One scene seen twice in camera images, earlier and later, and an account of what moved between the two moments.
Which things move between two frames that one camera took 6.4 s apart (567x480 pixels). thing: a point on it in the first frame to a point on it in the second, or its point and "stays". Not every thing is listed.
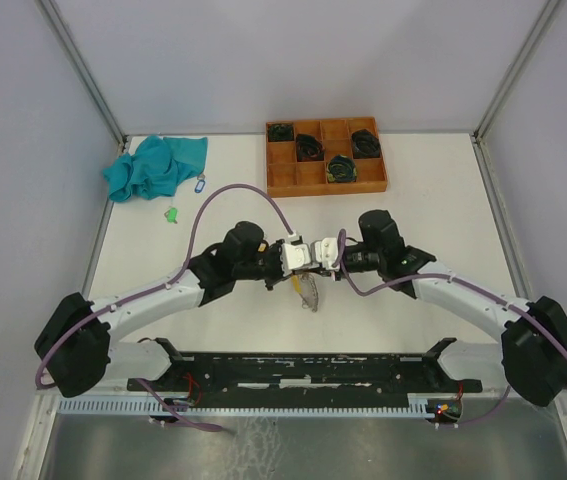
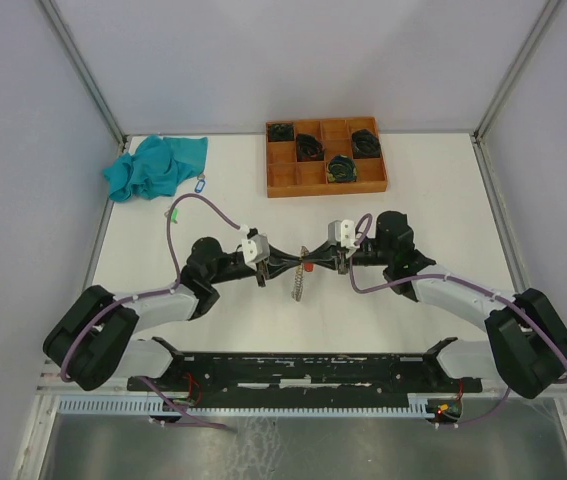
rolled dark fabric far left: (280, 132) stays
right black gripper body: (338, 274) to (342, 263)
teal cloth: (156, 168) stays
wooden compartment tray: (289, 177) stays
